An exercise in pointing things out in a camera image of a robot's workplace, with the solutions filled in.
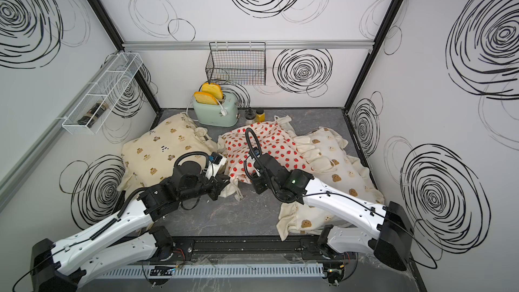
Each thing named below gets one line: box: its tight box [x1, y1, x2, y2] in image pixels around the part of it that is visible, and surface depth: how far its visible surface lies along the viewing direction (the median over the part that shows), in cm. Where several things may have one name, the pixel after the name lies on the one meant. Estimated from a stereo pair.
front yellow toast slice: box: [193, 91, 220, 106], surface depth 101 cm
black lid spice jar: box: [243, 107, 257, 126], surface depth 107 cm
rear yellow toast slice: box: [201, 82, 224, 101], surface depth 104 cm
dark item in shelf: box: [77, 100, 109, 128], surface depth 69 cm
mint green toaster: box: [192, 92, 240, 128], surface depth 104 cm
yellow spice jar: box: [256, 108, 266, 123], surface depth 110 cm
